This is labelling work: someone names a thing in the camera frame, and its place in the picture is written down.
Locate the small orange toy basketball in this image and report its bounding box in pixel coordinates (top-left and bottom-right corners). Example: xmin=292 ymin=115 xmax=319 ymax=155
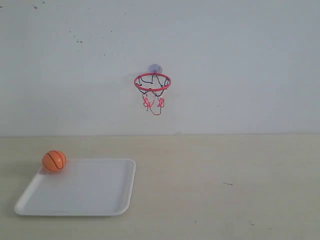
xmin=42 ymin=150 xmax=67 ymax=173

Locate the red mini basketball hoop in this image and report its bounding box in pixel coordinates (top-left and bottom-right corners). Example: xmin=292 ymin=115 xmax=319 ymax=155
xmin=133 ymin=72 xmax=172 ymax=116

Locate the white rectangular plastic tray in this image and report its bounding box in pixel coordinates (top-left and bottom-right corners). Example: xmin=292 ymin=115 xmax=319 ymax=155
xmin=14 ymin=158 xmax=136 ymax=217

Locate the clear suction cup mount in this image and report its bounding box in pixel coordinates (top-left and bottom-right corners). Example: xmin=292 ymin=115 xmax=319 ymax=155
xmin=148 ymin=63 xmax=163 ymax=74

